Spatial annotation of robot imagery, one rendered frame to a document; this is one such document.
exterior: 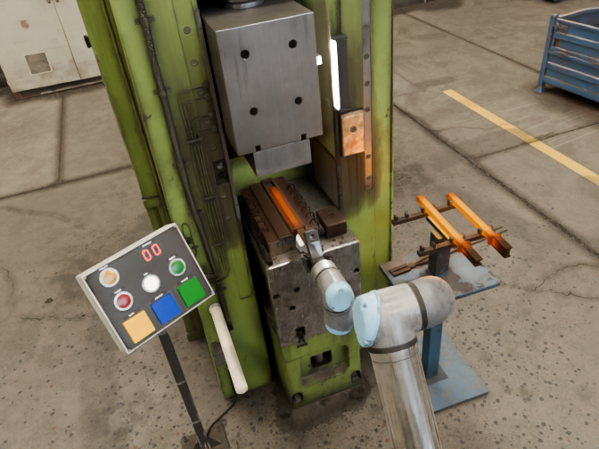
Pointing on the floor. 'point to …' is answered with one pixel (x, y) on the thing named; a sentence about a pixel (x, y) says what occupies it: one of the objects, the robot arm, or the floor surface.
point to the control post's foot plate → (217, 438)
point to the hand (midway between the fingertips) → (301, 232)
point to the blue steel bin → (572, 53)
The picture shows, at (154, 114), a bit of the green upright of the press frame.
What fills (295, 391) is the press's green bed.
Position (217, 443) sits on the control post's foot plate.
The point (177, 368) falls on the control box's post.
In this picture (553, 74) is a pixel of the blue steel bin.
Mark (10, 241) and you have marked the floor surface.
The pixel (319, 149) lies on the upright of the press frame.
